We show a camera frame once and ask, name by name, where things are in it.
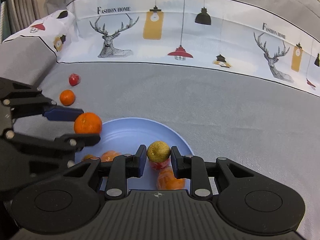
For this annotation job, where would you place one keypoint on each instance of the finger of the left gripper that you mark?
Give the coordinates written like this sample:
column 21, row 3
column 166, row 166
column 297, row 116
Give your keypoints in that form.
column 67, row 142
column 41, row 105

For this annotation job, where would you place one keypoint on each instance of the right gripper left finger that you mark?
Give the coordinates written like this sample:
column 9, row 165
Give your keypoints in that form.
column 71, row 199

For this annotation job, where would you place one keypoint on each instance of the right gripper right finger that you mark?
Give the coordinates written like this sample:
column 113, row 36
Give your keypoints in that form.
column 245, row 199

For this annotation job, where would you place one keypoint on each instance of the plastic-wrapped orange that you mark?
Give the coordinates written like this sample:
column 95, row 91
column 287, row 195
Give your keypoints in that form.
column 109, row 156
column 166, row 180

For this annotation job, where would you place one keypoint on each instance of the round orange mandarin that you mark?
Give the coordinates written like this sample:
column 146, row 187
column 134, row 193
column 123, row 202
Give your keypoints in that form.
column 67, row 97

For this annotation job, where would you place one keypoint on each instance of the small red fruit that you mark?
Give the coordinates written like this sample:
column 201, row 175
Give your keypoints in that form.
column 74, row 79

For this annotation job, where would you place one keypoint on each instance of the yellow-green small fruit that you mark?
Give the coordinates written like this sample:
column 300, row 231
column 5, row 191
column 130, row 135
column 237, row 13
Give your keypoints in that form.
column 158, row 152

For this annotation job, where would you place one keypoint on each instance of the blue round plate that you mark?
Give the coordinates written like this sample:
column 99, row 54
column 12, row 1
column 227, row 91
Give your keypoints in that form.
column 125, row 135

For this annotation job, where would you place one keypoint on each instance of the grey ribbed curtain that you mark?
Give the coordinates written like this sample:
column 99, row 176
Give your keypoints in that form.
column 17, row 15

